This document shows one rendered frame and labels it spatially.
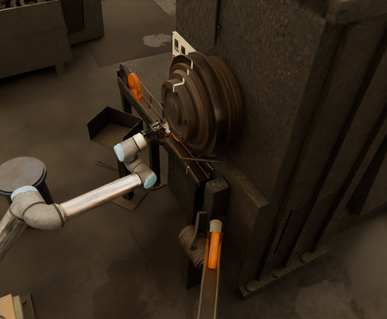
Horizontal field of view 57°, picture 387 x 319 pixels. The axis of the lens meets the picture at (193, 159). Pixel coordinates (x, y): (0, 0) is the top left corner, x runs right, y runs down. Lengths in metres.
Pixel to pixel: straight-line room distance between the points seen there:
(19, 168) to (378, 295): 2.37
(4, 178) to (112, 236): 0.76
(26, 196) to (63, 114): 1.83
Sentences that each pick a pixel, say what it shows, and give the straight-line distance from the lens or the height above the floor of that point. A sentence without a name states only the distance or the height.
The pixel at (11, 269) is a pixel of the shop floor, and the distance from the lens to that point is 2.59.
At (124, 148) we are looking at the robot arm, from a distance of 1.89.
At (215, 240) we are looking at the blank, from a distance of 1.57.
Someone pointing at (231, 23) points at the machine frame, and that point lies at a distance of 1.50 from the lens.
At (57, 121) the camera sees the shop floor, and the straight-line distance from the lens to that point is 3.47.
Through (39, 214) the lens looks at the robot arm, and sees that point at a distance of 1.73.
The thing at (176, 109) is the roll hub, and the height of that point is 1.16.
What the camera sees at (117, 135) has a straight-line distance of 2.29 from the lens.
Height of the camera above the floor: 2.11
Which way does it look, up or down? 46 degrees down
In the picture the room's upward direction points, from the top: 3 degrees clockwise
